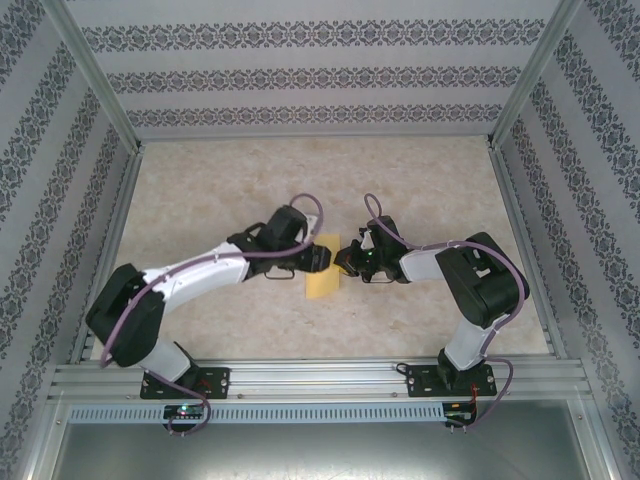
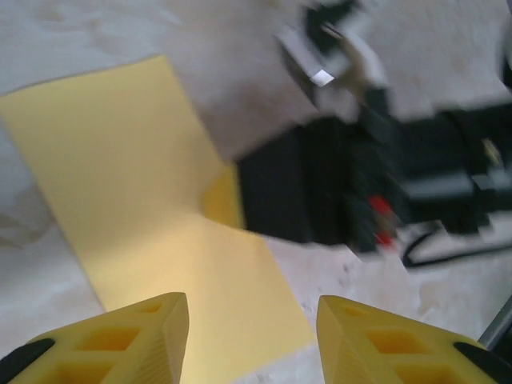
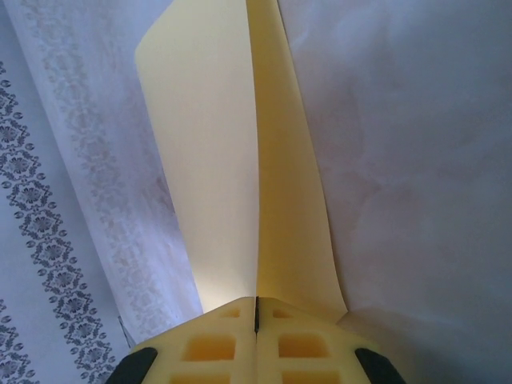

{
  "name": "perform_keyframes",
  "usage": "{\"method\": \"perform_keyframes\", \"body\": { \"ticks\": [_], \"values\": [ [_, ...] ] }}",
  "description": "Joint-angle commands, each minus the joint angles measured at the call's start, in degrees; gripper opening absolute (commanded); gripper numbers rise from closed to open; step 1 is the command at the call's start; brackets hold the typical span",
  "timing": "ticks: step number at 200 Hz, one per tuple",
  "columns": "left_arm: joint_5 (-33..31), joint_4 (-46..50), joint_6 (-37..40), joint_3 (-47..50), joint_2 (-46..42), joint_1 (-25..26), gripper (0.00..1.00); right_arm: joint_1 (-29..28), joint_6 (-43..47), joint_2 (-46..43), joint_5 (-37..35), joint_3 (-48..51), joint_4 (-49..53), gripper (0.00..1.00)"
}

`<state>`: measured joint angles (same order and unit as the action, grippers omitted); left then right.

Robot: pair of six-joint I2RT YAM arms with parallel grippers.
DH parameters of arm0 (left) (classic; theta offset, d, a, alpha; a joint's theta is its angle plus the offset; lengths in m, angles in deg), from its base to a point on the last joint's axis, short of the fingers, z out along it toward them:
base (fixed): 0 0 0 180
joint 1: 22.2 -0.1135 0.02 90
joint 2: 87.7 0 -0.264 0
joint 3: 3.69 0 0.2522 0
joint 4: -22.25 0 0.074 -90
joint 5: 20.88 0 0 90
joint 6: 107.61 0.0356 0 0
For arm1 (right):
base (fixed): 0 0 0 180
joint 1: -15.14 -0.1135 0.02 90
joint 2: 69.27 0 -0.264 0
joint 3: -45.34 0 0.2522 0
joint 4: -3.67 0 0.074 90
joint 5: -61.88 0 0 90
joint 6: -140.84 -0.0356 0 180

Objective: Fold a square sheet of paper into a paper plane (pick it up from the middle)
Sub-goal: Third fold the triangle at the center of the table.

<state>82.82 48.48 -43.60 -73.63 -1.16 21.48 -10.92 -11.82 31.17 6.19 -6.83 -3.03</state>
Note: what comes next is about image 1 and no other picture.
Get yellow cloth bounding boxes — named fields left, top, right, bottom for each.
left=304, top=233, right=341, bottom=300

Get grey metal sheet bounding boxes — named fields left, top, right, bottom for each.
left=29, top=399, right=621, bottom=480

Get aluminium mounting rail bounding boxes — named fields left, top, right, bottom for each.
left=48, top=358, right=591, bottom=401

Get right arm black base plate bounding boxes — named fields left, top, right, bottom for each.
left=405, top=363, right=498, bottom=399

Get aluminium side rail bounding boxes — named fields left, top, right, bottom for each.
left=69, top=149, right=144, bottom=364
left=487, top=142, right=569, bottom=359

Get slotted grey cable duct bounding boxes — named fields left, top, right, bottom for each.
left=67, top=403, right=446, bottom=424

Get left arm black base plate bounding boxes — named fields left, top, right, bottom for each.
left=141, top=367, right=231, bottom=400

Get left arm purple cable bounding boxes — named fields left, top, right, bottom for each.
left=99, top=193, right=324, bottom=436

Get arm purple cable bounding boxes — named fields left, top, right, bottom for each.
left=99, top=193, right=324, bottom=436
left=363, top=193, right=531, bottom=436

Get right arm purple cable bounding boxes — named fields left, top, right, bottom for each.
left=363, top=193, right=531, bottom=436

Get aluminium frame post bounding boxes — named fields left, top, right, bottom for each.
left=42, top=0, right=144, bottom=151
left=487, top=0, right=584, bottom=146

